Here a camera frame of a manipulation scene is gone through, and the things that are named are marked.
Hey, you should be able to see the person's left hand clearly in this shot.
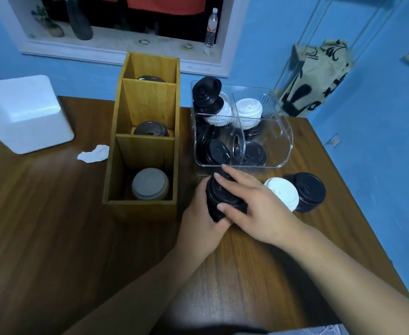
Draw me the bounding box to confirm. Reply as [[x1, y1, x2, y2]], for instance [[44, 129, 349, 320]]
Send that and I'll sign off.
[[175, 176, 233, 266]]

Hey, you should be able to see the person's right hand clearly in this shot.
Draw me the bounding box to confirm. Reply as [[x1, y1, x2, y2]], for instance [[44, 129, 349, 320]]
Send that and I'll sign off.
[[214, 165, 316, 247]]

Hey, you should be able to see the white domed cup lid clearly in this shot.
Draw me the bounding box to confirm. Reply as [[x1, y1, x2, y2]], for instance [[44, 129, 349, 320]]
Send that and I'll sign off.
[[264, 177, 300, 213]]

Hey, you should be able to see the short stack of black lids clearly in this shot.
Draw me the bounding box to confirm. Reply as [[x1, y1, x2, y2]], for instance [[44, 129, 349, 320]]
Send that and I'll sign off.
[[288, 172, 327, 206]]

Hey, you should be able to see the wooden three-compartment organizer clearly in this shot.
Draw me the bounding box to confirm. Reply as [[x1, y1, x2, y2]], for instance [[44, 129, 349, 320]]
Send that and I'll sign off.
[[102, 52, 181, 220]]

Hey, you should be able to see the person's left forearm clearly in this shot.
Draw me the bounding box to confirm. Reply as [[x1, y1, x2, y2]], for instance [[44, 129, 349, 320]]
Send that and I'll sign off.
[[63, 247, 205, 335]]

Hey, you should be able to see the person's right forearm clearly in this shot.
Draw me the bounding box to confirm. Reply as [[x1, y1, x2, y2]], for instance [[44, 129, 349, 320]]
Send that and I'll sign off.
[[284, 223, 409, 335]]

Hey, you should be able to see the white foam box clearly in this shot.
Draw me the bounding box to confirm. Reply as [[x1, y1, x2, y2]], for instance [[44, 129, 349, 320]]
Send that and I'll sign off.
[[0, 74, 75, 154]]

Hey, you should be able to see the clear plastic container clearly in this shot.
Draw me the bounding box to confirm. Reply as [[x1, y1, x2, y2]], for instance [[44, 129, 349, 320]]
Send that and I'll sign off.
[[190, 80, 294, 177]]

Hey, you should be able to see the crumpled white tissue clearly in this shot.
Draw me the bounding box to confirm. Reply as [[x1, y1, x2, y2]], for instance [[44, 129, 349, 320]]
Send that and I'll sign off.
[[77, 144, 110, 164]]

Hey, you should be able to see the cream tote bag black print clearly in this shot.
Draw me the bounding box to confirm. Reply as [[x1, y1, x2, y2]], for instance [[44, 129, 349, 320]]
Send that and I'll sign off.
[[277, 39, 353, 117]]

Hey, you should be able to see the clear plastic water bottle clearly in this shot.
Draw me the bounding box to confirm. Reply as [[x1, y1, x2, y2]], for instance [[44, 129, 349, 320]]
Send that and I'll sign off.
[[204, 7, 219, 47]]

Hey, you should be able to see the dark glass vase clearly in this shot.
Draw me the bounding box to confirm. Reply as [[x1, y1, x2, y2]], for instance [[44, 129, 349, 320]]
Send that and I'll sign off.
[[66, 0, 94, 41]]

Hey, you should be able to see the small potted plant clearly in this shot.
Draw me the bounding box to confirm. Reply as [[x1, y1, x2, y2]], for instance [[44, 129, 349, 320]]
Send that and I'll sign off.
[[31, 5, 65, 38]]

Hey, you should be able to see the hanging rope shelf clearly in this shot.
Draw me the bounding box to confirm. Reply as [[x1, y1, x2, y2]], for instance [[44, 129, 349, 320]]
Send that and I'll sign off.
[[274, 0, 407, 101]]

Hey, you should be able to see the white window frame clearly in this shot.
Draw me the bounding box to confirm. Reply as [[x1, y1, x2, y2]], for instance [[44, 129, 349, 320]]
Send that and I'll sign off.
[[0, 0, 250, 78]]

